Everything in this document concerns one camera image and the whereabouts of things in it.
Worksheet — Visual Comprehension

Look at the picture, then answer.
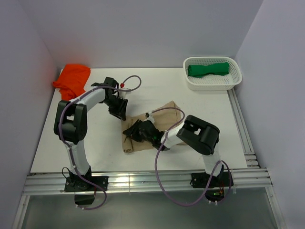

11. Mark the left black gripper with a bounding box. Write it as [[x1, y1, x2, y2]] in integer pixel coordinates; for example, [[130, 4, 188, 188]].
[[103, 95, 128, 121]]

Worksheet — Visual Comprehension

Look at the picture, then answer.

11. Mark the beige t-shirt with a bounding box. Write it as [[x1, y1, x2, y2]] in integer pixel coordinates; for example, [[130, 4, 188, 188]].
[[122, 101, 182, 154]]

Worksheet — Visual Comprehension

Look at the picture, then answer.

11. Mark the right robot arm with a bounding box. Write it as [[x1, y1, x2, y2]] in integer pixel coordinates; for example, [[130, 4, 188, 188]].
[[123, 114, 224, 188]]

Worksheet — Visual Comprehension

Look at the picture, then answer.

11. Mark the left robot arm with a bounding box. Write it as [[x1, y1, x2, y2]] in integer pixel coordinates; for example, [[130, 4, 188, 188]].
[[54, 77, 131, 191]]

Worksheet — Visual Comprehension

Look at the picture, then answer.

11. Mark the orange t-shirt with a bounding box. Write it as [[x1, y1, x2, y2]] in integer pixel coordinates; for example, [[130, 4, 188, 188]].
[[52, 64, 91, 101]]

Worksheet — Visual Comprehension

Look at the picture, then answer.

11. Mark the rolled green t-shirt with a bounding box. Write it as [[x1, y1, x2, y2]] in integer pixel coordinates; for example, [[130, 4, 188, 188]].
[[187, 62, 229, 78]]

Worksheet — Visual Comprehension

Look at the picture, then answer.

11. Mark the white plastic basket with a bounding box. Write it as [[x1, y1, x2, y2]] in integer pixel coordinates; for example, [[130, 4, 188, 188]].
[[183, 56, 243, 91]]

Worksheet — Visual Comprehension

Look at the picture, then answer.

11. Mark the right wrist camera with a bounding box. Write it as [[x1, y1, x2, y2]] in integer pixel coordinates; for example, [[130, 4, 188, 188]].
[[145, 111, 155, 124]]

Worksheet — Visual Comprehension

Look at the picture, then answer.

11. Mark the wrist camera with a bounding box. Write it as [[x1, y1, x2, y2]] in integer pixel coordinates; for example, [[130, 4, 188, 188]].
[[118, 88, 132, 98], [145, 111, 155, 124]]

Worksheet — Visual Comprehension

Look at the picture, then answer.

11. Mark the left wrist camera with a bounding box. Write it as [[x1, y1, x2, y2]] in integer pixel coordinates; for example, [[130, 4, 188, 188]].
[[118, 88, 132, 98]]

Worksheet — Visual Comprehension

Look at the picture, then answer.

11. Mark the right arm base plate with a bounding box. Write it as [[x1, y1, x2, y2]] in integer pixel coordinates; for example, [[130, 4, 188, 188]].
[[190, 172, 234, 188]]

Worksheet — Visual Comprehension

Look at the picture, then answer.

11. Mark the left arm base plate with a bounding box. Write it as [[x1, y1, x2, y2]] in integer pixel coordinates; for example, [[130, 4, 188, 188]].
[[64, 174, 109, 192]]

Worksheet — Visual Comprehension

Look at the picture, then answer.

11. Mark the aluminium rail frame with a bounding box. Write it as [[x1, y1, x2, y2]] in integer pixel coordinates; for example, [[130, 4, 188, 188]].
[[12, 89, 286, 229]]

